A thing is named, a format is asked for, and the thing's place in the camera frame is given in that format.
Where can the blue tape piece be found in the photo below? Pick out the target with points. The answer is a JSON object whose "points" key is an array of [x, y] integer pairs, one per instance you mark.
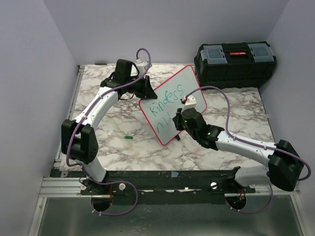
{"points": [[174, 174]]}

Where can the aluminium frame extrusion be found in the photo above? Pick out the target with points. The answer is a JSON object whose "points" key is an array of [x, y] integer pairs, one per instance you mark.
{"points": [[56, 185]]}

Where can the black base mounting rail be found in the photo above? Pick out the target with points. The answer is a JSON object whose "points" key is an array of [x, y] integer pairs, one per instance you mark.
{"points": [[127, 188]]}

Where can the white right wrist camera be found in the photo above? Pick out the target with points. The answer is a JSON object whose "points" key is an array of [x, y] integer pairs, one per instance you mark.
{"points": [[188, 102]]}

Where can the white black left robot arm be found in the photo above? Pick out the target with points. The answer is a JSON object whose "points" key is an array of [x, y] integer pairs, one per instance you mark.
{"points": [[78, 141]]}

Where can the pink framed whiteboard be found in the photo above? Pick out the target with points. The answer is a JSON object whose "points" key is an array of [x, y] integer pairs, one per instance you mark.
{"points": [[160, 112]]}

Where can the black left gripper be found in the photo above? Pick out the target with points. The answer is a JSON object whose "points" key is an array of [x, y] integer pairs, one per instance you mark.
{"points": [[147, 92]]}

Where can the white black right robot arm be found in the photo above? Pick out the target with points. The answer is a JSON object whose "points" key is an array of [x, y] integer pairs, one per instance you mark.
{"points": [[279, 163]]}

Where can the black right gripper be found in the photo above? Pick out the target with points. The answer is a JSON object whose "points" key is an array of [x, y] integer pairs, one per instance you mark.
{"points": [[177, 118]]}

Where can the black plastic toolbox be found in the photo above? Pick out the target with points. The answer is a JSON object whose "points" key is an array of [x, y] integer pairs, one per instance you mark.
{"points": [[235, 65]]}

